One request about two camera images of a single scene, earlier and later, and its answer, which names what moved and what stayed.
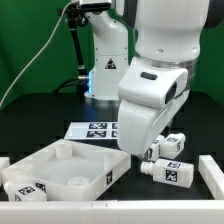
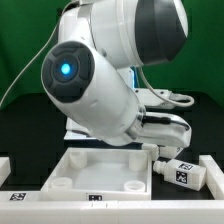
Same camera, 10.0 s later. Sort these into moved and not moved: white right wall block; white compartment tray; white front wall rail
Moved: white compartment tray
Not moved: white front wall rail; white right wall block
